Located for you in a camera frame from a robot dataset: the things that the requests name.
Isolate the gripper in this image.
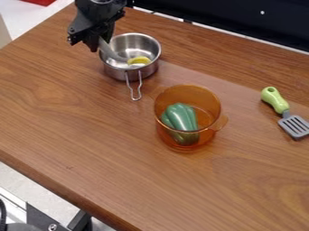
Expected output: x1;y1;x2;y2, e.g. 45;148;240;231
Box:
66;0;127;53

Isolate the yellow scooper with grey handle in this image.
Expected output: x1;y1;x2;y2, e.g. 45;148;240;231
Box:
98;37;154;67

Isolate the silver pot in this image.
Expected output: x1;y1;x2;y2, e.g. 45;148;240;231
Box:
98;32;164;102

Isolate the red box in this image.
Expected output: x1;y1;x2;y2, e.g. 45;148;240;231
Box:
20;0;59;7

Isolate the green toy pepper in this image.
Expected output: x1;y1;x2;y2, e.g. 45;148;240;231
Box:
160;102;201;146

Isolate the orange clear cup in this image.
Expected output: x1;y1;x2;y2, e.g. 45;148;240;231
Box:
153;84;229;152

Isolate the black panel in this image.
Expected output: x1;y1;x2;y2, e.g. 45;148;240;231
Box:
125;0;309;52

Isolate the green-handled grey spatula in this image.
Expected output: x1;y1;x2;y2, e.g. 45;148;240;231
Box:
259;86;309;140

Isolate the black table frame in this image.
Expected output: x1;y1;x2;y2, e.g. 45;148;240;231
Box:
0;198;95;231

